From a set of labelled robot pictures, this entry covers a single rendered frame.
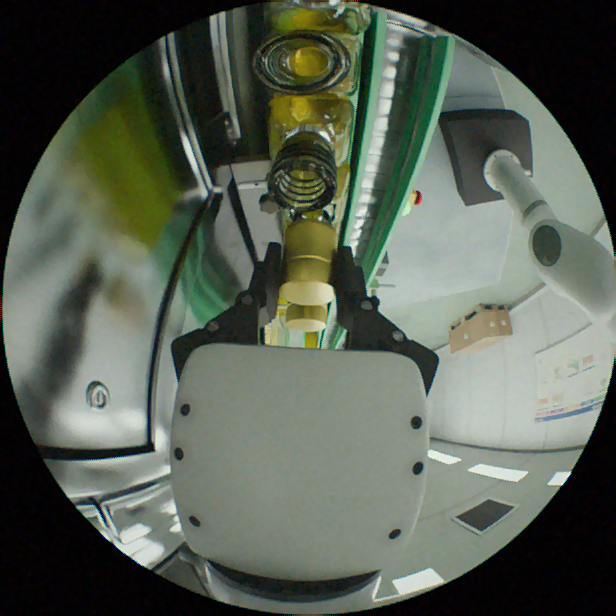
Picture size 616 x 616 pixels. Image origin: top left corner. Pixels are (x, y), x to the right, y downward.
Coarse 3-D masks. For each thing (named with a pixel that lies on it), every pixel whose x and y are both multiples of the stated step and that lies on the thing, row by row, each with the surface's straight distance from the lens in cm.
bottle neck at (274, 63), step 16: (288, 32) 8; (304, 32) 8; (320, 32) 8; (272, 48) 8; (288, 48) 10; (304, 48) 12; (320, 48) 10; (336, 48) 8; (256, 64) 8; (272, 64) 8; (288, 64) 12; (336, 64) 8; (272, 80) 8; (288, 80) 8; (304, 80) 9; (320, 80) 8; (336, 80) 8
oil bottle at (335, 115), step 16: (304, 96) 16; (272, 112) 14; (288, 112) 14; (304, 112) 13; (320, 112) 13; (336, 112) 14; (352, 112) 15; (272, 128) 14; (288, 128) 13; (336, 128) 14; (352, 128) 15; (272, 144) 14; (336, 144) 14; (272, 160) 16; (336, 160) 15
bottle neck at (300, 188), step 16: (304, 128) 13; (320, 128) 13; (288, 144) 11; (304, 144) 10; (320, 144) 11; (288, 160) 9; (304, 160) 9; (320, 160) 9; (272, 176) 9; (288, 176) 11; (304, 176) 12; (320, 176) 9; (336, 176) 10; (272, 192) 10; (288, 192) 10; (304, 192) 11; (320, 192) 10; (336, 192) 10; (288, 208) 10; (304, 208) 10; (320, 208) 10
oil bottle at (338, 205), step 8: (344, 168) 17; (344, 176) 17; (344, 184) 17; (344, 192) 17; (336, 200) 16; (344, 200) 17; (336, 208) 17; (344, 208) 18; (288, 216) 18; (336, 216) 18
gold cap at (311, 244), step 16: (304, 224) 13; (320, 224) 14; (288, 240) 14; (304, 240) 13; (320, 240) 13; (336, 240) 14; (288, 256) 13; (304, 256) 12; (320, 256) 12; (336, 256) 14; (288, 272) 12; (304, 272) 11; (320, 272) 12; (336, 272) 13; (288, 288) 12; (304, 288) 12; (320, 288) 12; (336, 288) 12; (304, 304) 14; (320, 304) 14
